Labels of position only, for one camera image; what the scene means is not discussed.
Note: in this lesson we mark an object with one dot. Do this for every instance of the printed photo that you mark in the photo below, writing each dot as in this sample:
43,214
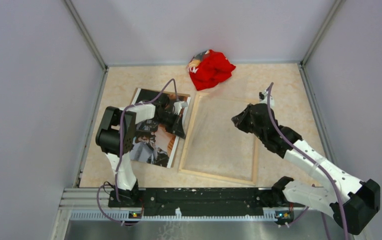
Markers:
152,144

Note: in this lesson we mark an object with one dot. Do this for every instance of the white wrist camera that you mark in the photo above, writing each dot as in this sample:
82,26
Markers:
264,98
178,106

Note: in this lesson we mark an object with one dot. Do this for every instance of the aluminium rail with cable duct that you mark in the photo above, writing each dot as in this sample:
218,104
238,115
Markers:
93,203

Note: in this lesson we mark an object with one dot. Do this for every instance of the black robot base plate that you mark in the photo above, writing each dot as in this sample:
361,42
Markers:
200,202

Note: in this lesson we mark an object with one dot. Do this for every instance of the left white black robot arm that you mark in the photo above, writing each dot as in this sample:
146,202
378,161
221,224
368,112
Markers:
118,131

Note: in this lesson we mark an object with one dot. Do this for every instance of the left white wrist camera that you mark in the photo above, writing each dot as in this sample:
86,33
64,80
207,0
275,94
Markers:
178,106

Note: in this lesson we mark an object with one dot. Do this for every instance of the crumpled red cloth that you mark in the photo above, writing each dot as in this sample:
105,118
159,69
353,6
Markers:
209,68

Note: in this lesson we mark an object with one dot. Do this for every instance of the light wooden picture frame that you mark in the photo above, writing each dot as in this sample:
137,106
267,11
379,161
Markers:
217,175

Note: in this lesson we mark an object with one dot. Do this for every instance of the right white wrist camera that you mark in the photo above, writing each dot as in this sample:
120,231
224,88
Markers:
264,98

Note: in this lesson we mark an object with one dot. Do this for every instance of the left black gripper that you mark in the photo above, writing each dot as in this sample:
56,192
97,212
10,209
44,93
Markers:
177,126

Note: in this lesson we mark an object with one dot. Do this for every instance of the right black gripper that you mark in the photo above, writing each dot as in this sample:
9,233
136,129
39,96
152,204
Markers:
239,120

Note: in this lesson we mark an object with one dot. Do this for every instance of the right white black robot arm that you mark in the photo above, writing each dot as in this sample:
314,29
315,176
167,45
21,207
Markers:
350,201

